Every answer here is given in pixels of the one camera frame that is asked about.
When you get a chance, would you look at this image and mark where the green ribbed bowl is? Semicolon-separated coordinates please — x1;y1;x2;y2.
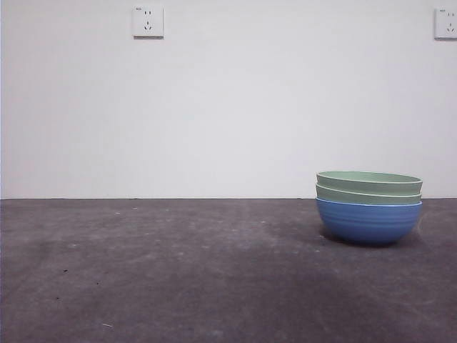
315;182;423;207
316;170;424;197

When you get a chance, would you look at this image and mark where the blue ribbed bowl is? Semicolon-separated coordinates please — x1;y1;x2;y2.
315;197;423;247

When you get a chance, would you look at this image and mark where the white wall socket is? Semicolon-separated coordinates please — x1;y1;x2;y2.
433;7;457;41
132;6;165;40

